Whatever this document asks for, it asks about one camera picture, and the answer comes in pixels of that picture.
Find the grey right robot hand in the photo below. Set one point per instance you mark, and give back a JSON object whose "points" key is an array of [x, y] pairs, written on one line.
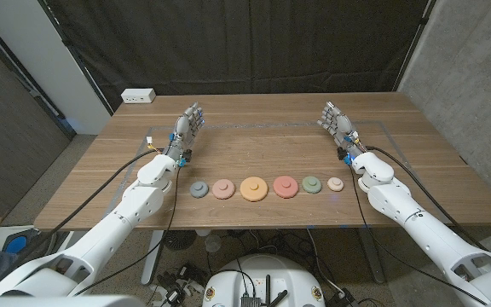
{"points": [[342, 125]]}

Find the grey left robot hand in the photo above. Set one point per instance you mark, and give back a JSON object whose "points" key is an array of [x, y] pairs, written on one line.
{"points": [[182, 128]]}

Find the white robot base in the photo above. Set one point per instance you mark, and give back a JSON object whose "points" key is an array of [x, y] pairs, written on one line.
{"points": [[267, 268]]}

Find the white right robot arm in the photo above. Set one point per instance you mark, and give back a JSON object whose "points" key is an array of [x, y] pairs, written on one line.
{"points": [[433, 239]]}

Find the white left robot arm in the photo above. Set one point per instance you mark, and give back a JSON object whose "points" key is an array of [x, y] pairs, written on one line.
{"points": [[100, 239]]}

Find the white power strip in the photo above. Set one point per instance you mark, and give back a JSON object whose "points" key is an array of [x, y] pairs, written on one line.
{"points": [[138, 95]]}

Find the grey tape outline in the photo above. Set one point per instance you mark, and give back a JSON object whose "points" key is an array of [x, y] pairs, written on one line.
{"points": [[250, 125]]}

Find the black backdrop curtain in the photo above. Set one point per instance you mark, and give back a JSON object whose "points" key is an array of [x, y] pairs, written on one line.
{"points": [[250, 42]]}

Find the black floor fan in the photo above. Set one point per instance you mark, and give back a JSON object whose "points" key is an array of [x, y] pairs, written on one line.
{"points": [[180, 240]]}

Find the clear plastic cup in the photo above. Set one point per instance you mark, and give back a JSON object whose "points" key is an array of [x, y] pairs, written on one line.
{"points": [[213, 243]]}

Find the white table leg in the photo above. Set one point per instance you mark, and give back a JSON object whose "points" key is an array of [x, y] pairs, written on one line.
{"points": [[151, 256]]}

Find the grey table leg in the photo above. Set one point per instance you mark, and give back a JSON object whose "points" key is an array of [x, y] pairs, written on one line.
{"points": [[371, 256]]}

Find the black power adapter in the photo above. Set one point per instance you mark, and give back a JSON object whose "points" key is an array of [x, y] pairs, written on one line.
{"points": [[173, 296]]}

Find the black floor power strip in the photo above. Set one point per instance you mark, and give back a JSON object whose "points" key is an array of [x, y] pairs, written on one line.
{"points": [[343, 298]]}

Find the black blue foot pedal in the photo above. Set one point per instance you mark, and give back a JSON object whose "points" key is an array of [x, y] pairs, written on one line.
{"points": [[15, 245]]}

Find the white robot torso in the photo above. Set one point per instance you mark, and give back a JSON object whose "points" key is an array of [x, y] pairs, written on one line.
{"points": [[58, 302]]}

